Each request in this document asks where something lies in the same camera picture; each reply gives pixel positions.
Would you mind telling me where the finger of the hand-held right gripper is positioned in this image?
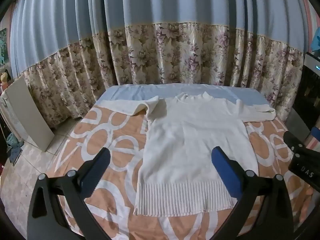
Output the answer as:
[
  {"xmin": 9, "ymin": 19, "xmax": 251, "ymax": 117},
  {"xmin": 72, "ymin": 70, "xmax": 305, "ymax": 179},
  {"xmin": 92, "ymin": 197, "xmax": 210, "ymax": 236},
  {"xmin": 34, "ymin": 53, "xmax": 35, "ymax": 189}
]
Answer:
[{"xmin": 283, "ymin": 131, "xmax": 305, "ymax": 153}]

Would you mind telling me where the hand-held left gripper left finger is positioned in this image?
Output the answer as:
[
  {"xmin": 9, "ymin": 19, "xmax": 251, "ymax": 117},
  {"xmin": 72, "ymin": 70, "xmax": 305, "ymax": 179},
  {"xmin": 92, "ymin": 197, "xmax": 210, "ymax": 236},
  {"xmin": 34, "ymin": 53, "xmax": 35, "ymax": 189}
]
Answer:
[{"xmin": 27, "ymin": 147, "xmax": 112, "ymax": 240}]

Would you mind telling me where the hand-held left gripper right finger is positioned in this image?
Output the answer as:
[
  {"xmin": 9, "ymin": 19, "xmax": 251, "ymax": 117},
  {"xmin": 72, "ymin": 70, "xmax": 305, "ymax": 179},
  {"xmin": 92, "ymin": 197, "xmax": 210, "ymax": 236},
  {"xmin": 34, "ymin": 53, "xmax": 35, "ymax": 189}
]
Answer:
[{"xmin": 211, "ymin": 146, "xmax": 294, "ymax": 240}]

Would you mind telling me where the white knit sweater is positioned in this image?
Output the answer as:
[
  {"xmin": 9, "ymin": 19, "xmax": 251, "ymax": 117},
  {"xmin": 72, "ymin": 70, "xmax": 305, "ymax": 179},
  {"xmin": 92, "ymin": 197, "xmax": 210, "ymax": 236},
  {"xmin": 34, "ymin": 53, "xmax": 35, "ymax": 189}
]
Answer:
[{"xmin": 96, "ymin": 92, "xmax": 276, "ymax": 217}]

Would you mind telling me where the orange white patterned blanket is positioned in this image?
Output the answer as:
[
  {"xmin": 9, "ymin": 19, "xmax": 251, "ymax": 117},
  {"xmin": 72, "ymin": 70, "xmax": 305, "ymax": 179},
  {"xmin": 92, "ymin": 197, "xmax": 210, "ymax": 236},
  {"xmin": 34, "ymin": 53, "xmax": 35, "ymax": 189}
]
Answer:
[{"xmin": 46, "ymin": 104, "xmax": 316, "ymax": 240}]

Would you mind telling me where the black water dispenser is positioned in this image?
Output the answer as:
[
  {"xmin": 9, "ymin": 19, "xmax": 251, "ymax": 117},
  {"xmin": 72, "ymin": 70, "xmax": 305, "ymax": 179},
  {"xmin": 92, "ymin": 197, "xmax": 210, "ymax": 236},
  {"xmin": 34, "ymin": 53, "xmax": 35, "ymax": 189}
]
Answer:
[{"xmin": 292, "ymin": 52, "xmax": 320, "ymax": 131}]

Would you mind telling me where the light blue bed sheet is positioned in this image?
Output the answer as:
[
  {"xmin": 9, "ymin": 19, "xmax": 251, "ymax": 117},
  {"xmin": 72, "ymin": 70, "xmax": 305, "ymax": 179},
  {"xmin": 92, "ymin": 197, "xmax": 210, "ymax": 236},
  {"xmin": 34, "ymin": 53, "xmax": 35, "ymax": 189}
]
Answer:
[{"xmin": 96, "ymin": 84, "xmax": 269, "ymax": 110}]

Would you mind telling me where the blue cloth bundle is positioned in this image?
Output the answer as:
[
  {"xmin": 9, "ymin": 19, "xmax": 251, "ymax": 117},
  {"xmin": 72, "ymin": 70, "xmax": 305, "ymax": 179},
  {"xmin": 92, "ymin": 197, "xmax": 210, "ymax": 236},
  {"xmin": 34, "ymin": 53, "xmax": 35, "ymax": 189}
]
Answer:
[{"xmin": 6, "ymin": 133, "xmax": 24, "ymax": 153}]

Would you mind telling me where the white flat board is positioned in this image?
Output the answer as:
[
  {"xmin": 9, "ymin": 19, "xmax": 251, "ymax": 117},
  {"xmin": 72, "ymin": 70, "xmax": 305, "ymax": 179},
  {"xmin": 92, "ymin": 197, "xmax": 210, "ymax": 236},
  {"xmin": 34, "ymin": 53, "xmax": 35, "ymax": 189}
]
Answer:
[{"xmin": 4, "ymin": 77, "xmax": 55, "ymax": 153}]

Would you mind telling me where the white cabinet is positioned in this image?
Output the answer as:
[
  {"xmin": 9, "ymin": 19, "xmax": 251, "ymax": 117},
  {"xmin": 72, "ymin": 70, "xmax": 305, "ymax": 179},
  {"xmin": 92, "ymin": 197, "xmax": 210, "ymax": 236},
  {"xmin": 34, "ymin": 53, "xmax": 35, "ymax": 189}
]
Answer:
[{"xmin": 0, "ymin": 89, "xmax": 26, "ymax": 141}]

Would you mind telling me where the blue floral curtain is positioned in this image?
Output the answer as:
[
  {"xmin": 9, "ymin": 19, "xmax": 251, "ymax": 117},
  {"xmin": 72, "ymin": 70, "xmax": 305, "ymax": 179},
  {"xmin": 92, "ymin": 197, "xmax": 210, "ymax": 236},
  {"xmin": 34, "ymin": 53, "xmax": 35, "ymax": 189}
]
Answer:
[{"xmin": 9, "ymin": 0, "xmax": 313, "ymax": 131}]

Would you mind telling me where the wall poster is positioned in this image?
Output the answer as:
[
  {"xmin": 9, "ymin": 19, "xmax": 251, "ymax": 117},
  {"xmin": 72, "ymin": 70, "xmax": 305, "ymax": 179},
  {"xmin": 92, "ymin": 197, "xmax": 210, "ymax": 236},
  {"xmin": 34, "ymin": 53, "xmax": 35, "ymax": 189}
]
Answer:
[{"xmin": 0, "ymin": 27, "xmax": 10, "ymax": 68}]

